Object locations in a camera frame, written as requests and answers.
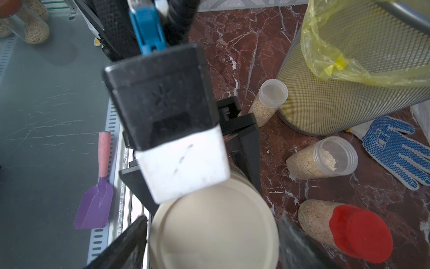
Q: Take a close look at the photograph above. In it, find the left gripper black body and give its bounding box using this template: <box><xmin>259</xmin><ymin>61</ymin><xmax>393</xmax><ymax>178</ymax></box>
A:
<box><xmin>119</xmin><ymin>96</ymin><xmax>263</xmax><ymax>215</ymax></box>

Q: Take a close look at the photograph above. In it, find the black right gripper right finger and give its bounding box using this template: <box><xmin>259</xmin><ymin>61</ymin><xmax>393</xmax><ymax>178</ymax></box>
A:
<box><xmin>277</xmin><ymin>213</ymin><xmax>339</xmax><ymax>269</ymax></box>

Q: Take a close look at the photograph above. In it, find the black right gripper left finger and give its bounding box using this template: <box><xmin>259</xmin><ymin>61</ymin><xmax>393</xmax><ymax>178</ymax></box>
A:
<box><xmin>85</xmin><ymin>215</ymin><xmax>148</xmax><ymax>269</ymax></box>

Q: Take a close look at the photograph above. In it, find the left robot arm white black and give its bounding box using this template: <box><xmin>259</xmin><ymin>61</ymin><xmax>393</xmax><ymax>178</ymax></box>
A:
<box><xmin>76</xmin><ymin>1</ymin><xmax>262</xmax><ymax>214</ymax></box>

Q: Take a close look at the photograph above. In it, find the open clear oatmeal jar small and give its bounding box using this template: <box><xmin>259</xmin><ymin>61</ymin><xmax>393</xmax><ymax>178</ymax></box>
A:
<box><xmin>249</xmin><ymin>79</ymin><xmax>288</xmax><ymax>127</ymax></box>

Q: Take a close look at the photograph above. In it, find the red lid oatmeal jar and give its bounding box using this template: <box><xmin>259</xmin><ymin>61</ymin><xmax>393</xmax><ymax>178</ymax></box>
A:
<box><xmin>298</xmin><ymin>200</ymin><xmax>394</xmax><ymax>263</ymax></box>

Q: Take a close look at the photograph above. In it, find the open clear oatmeal jar tall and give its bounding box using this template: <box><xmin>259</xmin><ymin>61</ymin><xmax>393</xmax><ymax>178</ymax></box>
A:
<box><xmin>286</xmin><ymin>136</ymin><xmax>358</xmax><ymax>180</ymax></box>

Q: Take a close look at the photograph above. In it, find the mesh trash bin yellow bag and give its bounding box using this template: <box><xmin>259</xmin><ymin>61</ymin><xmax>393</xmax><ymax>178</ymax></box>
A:
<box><xmin>277</xmin><ymin>1</ymin><xmax>430</xmax><ymax>136</ymax></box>

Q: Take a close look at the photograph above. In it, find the blue dotted work glove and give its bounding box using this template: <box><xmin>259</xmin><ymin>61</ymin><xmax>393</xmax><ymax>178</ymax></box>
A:
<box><xmin>346</xmin><ymin>115</ymin><xmax>430</xmax><ymax>191</ymax></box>

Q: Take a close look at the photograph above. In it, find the purple scoop pink handle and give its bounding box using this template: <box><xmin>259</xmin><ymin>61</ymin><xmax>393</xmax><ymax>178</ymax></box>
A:
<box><xmin>73</xmin><ymin>131</ymin><xmax>114</xmax><ymax>230</ymax></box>

